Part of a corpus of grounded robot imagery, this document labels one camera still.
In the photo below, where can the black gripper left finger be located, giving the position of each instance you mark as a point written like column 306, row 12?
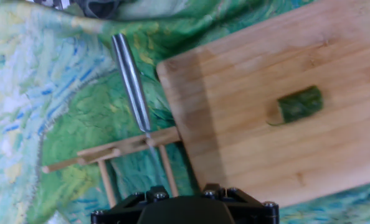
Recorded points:
column 119, row 208

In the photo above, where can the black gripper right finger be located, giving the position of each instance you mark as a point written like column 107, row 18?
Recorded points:
column 253, row 211

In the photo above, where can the steel cleaver knife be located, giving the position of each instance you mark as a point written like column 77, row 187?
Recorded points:
column 132, row 81

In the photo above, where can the green cucumber chunk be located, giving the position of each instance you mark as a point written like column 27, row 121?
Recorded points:
column 300, row 105

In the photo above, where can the wooden cutting board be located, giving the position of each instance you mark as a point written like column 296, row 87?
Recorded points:
column 266, row 155

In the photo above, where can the wooden peg rack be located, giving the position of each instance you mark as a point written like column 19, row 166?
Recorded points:
column 126, row 147

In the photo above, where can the painted landscape tablecloth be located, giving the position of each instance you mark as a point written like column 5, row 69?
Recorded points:
column 48, row 93

